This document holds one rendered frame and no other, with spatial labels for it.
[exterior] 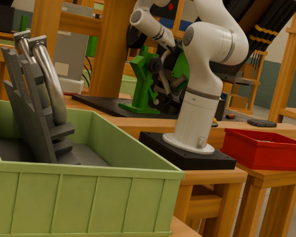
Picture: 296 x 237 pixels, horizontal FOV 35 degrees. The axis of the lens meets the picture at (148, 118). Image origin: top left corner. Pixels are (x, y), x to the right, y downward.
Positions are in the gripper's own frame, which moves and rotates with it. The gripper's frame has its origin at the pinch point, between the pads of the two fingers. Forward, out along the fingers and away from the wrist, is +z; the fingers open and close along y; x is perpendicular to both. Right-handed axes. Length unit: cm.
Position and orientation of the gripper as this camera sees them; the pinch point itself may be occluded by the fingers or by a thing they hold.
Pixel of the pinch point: (175, 45)
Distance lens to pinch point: 238.4
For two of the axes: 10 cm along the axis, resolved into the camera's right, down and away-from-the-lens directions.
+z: 6.1, 3.1, 7.3
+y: -1.8, -8.4, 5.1
